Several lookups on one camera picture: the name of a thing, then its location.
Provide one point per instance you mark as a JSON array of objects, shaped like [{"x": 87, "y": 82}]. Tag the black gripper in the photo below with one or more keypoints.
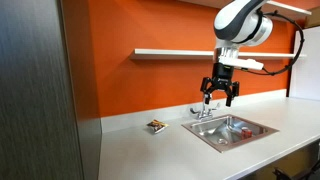
[{"x": 221, "y": 80}]

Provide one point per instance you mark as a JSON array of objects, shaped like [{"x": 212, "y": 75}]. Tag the red soda can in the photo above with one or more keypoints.
[{"x": 246, "y": 132}]

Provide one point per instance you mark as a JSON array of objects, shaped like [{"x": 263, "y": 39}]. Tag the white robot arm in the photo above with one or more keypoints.
[{"x": 240, "y": 23}]

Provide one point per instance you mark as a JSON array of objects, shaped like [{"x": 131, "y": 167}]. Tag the stainless steel sink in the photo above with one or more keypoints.
[{"x": 223, "y": 133}]

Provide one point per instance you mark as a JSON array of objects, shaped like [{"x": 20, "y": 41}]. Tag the chrome faucet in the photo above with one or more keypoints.
[{"x": 206, "y": 111}]

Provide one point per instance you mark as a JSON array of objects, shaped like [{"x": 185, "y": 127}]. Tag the snack chip bag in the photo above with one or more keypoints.
[{"x": 157, "y": 126}]

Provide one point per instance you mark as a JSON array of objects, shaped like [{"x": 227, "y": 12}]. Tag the white side panel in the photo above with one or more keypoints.
[{"x": 305, "y": 73}]

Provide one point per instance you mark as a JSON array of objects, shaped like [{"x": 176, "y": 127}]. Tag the dark wood cabinet panel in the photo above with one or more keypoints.
[{"x": 50, "y": 127}]

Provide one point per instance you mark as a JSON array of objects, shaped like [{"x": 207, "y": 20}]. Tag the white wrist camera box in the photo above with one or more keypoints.
[{"x": 241, "y": 63}]

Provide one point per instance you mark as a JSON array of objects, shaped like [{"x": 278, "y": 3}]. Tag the lower white wall shelf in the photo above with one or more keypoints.
[{"x": 160, "y": 54}]

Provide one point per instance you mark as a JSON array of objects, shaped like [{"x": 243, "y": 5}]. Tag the white wall shelf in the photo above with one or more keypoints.
[
  {"x": 160, "y": 54},
  {"x": 286, "y": 9}
]

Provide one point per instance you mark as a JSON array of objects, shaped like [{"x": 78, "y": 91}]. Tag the upper white wall shelf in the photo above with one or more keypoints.
[{"x": 286, "y": 9}]

